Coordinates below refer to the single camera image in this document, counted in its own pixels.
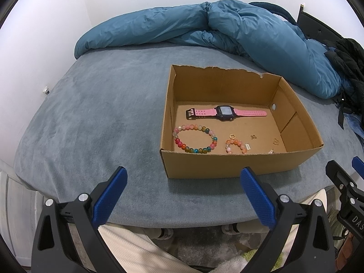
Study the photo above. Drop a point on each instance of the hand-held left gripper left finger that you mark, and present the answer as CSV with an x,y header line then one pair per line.
x,y
109,196

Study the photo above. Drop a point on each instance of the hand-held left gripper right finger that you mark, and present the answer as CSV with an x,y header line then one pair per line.
x,y
258,199

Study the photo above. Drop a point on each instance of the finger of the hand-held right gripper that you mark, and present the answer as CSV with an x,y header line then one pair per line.
x,y
359,163
345,183

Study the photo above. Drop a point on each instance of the brown cardboard box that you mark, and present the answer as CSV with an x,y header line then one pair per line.
x,y
216,165

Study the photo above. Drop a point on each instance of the person's right hand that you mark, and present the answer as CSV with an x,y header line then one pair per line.
x,y
346,250

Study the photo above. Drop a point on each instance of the blue patterned cloth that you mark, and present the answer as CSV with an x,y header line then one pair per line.
x,y
357,126

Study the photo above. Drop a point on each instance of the person's right shoe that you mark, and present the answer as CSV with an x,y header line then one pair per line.
x,y
231,229

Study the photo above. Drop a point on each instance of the person's shoe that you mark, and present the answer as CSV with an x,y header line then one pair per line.
x,y
231,229
159,234

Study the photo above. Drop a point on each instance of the person's left leg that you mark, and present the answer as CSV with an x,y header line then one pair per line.
x,y
136,247

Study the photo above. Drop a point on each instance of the person's left shoe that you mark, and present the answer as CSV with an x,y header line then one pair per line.
x,y
159,234

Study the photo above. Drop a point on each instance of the grey bed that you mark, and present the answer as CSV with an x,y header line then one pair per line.
x,y
99,119

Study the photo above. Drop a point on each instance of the black garment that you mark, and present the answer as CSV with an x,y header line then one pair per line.
x,y
351,62

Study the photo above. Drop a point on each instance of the black headboard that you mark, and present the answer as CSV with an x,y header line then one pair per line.
x,y
315,22

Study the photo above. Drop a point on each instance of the blue duvet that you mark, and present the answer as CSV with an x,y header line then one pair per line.
x,y
227,28

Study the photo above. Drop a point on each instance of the dark blue pillow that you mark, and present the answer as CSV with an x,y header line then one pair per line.
x,y
270,8

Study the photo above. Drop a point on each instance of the white wall socket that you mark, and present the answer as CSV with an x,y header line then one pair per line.
x,y
46,91

